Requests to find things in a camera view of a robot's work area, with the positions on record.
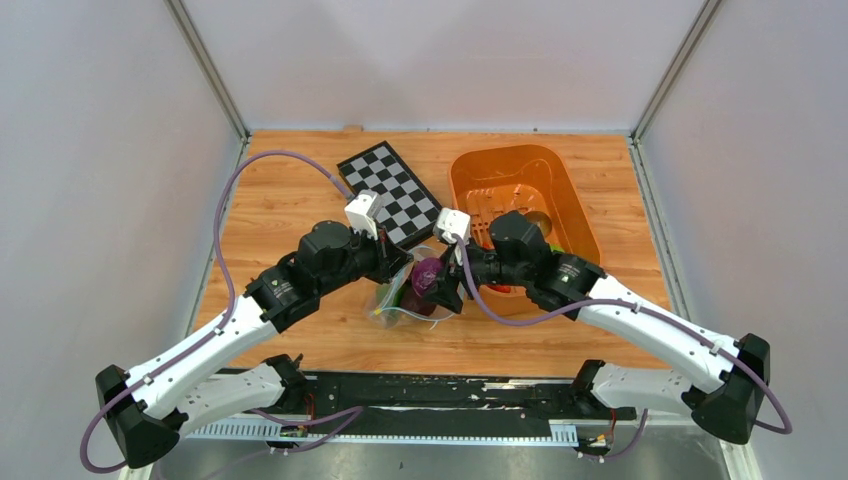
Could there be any black white chessboard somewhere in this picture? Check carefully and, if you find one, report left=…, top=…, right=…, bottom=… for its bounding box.
left=337, top=141, right=442, bottom=249

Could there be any orange plastic basket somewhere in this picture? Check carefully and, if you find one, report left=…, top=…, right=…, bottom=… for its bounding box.
left=449, top=144, right=605, bottom=320

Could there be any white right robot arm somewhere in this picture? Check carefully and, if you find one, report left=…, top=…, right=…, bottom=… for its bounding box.
left=423, top=208, right=774, bottom=445

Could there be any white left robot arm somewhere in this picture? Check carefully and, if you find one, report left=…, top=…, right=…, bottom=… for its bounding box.
left=95, top=221, right=413, bottom=468

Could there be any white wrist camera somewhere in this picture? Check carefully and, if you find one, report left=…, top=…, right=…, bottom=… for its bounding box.
left=344, top=190, right=383, bottom=240
left=433, top=208, right=471, bottom=245

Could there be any purple toy onion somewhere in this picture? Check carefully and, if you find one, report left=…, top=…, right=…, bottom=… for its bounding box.
left=410, top=257, right=443, bottom=297

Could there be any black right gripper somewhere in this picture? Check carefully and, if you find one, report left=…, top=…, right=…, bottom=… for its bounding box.
left=423, top=231, right=529, bottom=312

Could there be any green toy pepper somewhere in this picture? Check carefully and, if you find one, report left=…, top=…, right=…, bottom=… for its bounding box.
left=375, top=284, right=397, bottom=310

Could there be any dark purple toy apple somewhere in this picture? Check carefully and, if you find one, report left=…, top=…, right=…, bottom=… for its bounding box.
left=398, top=290, right=436, bottom=317

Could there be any brown toy potato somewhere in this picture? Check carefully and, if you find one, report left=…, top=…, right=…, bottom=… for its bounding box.
left=525, top=211, right=552, bottom=237

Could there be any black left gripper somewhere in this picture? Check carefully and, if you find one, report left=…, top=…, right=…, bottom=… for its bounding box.
left=318, top=220, right=414, bottom=296

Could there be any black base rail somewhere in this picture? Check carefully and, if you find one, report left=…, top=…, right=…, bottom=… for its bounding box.
left=241, top=369, right=639, bottom=439

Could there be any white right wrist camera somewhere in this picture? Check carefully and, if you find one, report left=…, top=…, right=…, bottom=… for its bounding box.
left=433, top=208, right=471, bottom=245

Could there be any clear zip top bag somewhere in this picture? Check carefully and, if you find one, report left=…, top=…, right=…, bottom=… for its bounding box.
left=363, top=245, right=454, bottom=329

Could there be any red toy chili pepper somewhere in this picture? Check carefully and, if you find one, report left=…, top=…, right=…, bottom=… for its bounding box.
left=487, top=284, right=512, bottom=293

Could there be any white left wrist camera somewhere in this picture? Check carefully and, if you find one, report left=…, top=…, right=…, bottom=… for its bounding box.
left=344, top=190, right=383, bottom=240

